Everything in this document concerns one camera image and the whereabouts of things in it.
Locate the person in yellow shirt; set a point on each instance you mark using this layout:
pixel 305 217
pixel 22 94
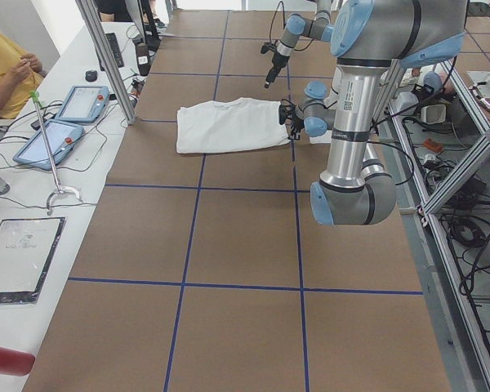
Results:
pixel 21 72

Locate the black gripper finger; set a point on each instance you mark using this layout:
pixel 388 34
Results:
pixel 295 132
pixel 271 76

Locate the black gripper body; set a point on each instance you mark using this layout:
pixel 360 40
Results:
pixel 295 116
pixel 276 62

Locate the metal reacher stick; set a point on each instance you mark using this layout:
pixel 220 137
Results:
pixel 60 189

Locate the black computer mouse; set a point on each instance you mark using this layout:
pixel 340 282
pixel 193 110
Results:
pixel 91 75

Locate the white long-sleeve printed shirt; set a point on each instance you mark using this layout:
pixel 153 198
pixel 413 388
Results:
pixel 244 124

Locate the red cylinder bottle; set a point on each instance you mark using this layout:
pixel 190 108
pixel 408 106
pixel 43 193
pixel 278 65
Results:
pixel 15 363

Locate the upper blue teach pendant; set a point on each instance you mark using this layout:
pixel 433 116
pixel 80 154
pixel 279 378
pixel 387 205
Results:
pixel 83 104

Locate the white central pedestal column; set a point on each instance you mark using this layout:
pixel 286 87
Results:
pixel 330 102

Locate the blue teach pendant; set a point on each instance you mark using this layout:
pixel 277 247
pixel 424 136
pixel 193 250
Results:
pixel 83 104
pixel 61 137

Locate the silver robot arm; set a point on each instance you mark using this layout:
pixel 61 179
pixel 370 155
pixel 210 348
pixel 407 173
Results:
pixel 365 37
pixel 319 28

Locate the black keyboard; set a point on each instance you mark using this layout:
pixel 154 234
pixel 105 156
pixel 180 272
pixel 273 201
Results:
pixel 115 49

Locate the aluminium frame post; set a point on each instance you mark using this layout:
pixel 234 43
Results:
pixel 90 16

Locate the lower blue teach pendant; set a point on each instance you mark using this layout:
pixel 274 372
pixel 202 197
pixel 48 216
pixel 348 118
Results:
pixel 61 137

